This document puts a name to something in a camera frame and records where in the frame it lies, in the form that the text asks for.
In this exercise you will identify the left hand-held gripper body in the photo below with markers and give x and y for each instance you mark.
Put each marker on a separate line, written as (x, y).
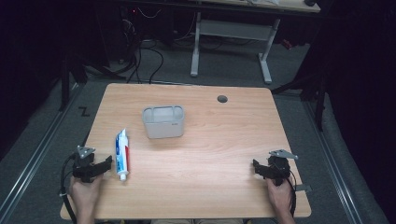
(83, 168)

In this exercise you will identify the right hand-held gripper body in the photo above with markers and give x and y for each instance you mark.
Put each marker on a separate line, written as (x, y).
(278, 169)

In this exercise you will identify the person's left hand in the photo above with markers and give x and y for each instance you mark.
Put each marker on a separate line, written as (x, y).
(83, 196)

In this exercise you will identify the person's right hand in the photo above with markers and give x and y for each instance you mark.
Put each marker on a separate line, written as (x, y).
(280, 197)

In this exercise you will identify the white red blue toothpaste tube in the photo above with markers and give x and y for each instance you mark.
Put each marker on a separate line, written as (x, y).
(122, 154)

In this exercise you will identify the grey plastic holder box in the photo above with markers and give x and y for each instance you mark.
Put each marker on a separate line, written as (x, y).
(163, 126)

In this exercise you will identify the black metal stand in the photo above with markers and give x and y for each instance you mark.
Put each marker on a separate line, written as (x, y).
(314, 90)
(65, 84)

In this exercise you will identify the wooden desk with white legs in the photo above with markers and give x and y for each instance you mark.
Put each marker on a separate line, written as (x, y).
(236, 29)

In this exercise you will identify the grey metal floor rail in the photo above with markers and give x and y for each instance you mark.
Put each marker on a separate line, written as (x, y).
(333, 161)
(28, 168)

